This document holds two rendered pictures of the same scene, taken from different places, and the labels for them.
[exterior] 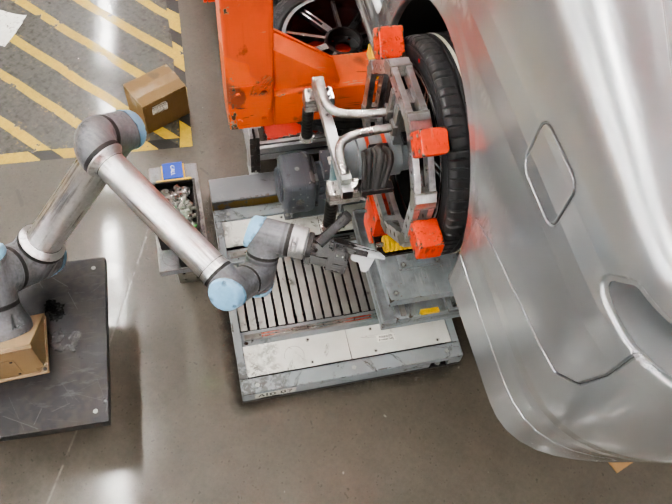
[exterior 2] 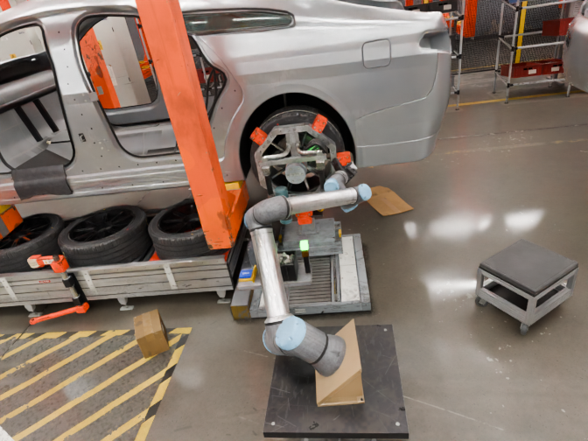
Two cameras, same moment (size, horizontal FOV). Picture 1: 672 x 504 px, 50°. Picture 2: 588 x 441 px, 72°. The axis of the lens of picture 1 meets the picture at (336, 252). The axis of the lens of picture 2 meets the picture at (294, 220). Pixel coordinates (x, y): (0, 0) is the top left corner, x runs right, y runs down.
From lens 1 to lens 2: 2.31 m
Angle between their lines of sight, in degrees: 51
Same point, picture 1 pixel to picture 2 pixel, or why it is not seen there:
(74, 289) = not seen: hidden behind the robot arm
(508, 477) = (415, 234)
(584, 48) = (354, 17)
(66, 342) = not seen: hidden behind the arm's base
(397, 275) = (321, 234)
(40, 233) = (282, 302)
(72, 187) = (272, 256)
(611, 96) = (374, 16)
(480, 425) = (390, 238)
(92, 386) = (368, 331)
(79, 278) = not seen: hidden behind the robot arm
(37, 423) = (391, 356)
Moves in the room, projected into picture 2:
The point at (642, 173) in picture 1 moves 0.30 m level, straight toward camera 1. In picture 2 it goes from (399, 16) to (443, 13)
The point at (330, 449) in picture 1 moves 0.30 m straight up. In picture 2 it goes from (399, 282) to (398, 246)
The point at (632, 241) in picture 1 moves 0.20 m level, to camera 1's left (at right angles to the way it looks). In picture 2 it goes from (416, 24) to (410, 30)
